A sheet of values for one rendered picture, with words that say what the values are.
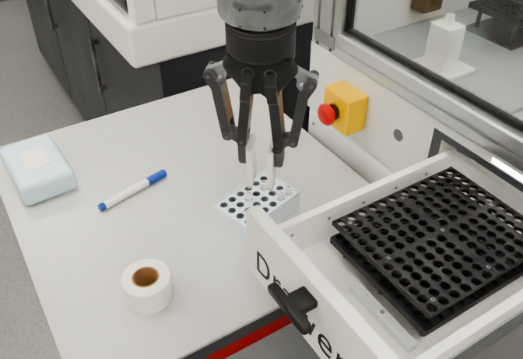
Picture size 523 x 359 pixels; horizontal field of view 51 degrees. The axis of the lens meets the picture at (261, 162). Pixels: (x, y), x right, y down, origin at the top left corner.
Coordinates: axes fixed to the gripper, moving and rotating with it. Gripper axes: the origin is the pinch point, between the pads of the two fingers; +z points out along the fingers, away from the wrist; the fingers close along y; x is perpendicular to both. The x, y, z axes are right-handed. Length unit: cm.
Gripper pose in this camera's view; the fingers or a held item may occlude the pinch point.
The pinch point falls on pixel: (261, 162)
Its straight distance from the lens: 70.6
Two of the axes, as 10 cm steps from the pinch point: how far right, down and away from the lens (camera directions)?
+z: 0.1, 7.5, 6.6
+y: 9.8, 1.2, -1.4
